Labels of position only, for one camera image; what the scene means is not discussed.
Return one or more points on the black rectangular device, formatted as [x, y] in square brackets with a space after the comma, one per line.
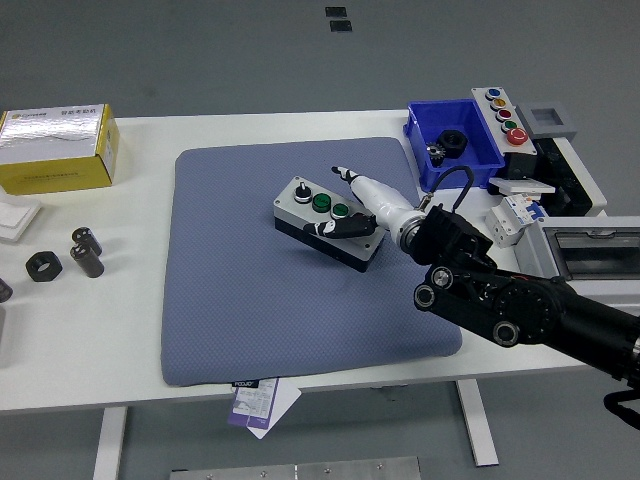
[565, 175]

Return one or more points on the large black hex nut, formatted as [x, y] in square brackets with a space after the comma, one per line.
[452, 144]
[37, 267]

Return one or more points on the small metal gear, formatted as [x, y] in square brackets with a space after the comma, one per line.
[436, 154]

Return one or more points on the white table leg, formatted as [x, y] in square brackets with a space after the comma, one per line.
[110, 445]
[477, 425]

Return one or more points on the black cylindrical capacitor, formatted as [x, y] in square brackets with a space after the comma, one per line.
[90, 239]
[89, 262]

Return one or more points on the black floor socket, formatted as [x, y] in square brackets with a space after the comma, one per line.
[336, 12]
[341, 26]

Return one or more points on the grey metal plate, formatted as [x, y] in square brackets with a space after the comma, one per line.
[300, 471]

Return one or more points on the grey four-control button box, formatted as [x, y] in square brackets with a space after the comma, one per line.
[300, 210]

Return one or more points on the white blue circuit breaker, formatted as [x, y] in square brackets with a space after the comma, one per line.
[510, 220]

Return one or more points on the white paper card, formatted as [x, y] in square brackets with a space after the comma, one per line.
[286, 402]

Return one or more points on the purple white paper tag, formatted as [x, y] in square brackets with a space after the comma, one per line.
[250, 407]

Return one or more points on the blue plastic bin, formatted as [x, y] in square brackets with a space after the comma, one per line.
[450, 117]

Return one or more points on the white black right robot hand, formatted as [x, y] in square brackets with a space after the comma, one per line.
[376, 201]

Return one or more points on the grey square frame box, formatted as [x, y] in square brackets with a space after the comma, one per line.
[547, 129]

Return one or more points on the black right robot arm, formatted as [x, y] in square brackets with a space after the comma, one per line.
[525, 305]

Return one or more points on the white windowed distribution box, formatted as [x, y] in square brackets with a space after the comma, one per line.
[590, 250]

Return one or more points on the white five-button control box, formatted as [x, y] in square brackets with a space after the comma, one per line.
[502, 112]

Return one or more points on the white square panel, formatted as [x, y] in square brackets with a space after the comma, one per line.
[15, 217]

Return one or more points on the grey-blue padded mat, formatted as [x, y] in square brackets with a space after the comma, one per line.
[250, 310]

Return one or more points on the yellow silver cardboard box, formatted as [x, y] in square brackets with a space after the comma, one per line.
[50, 160]

